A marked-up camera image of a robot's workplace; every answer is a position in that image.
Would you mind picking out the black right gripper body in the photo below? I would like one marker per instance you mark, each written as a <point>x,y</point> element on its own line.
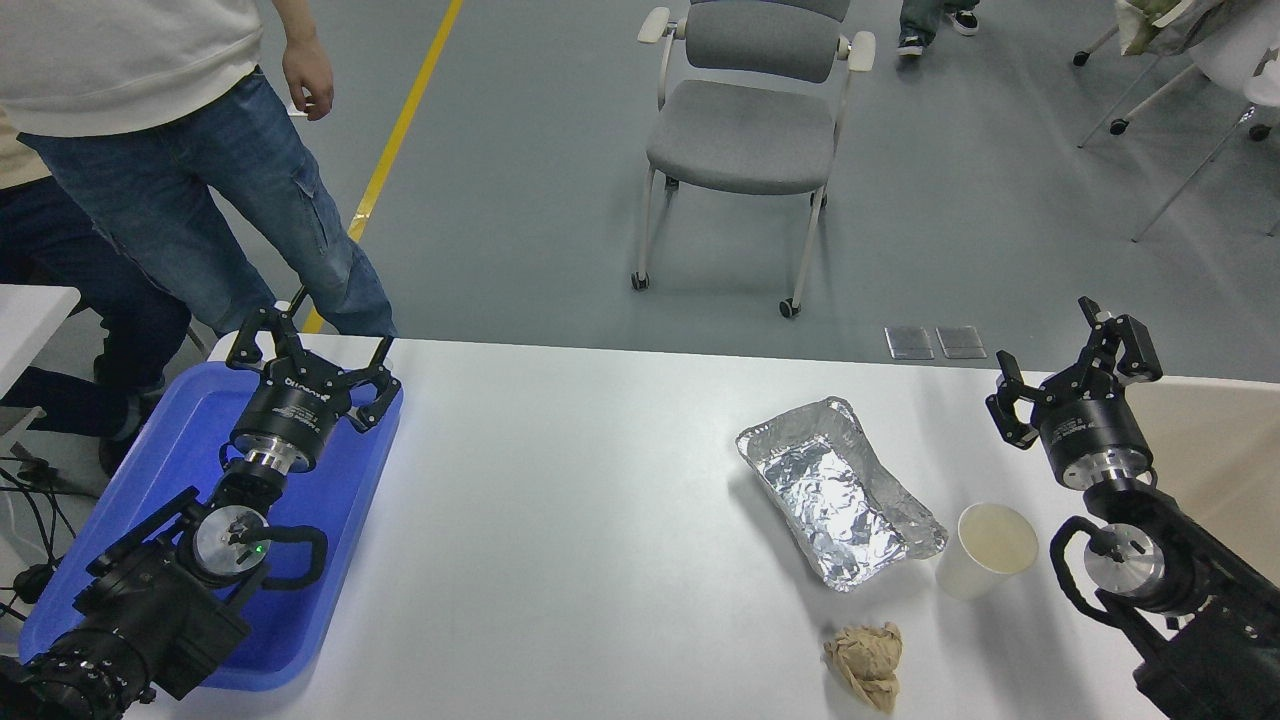
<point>1090,430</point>

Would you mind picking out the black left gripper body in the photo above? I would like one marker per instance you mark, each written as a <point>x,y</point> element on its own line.
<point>290,420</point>

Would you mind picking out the white paper cup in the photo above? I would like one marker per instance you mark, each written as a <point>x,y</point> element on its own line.
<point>985,550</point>

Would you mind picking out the person's hand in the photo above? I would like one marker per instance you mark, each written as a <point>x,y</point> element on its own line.
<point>310,80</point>

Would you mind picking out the metal floor plate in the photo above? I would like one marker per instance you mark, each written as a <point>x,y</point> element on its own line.
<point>909,343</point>
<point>961,342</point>

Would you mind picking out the blue plastic tray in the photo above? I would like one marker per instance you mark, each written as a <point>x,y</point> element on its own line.
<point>340,500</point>

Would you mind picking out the large pale bin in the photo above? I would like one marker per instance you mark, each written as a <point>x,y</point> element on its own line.
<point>1220,450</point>

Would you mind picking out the crumpled foil tray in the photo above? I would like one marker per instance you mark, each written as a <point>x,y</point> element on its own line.
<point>835,500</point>

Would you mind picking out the person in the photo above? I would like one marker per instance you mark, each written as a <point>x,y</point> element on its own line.
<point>925,20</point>
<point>180,180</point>
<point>60,260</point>

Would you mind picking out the small white table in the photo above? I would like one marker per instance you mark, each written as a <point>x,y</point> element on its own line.
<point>30,320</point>

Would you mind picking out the crumpled tan paper ball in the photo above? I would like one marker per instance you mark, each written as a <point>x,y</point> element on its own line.
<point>865,660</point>

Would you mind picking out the white wheeled chair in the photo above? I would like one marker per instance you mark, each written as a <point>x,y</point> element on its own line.
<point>1230,60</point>

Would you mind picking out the pale bag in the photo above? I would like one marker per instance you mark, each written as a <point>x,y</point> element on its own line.
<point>1150,20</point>

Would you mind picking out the grey wheeled office chair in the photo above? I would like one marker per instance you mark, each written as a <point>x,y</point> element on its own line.
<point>745,135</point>

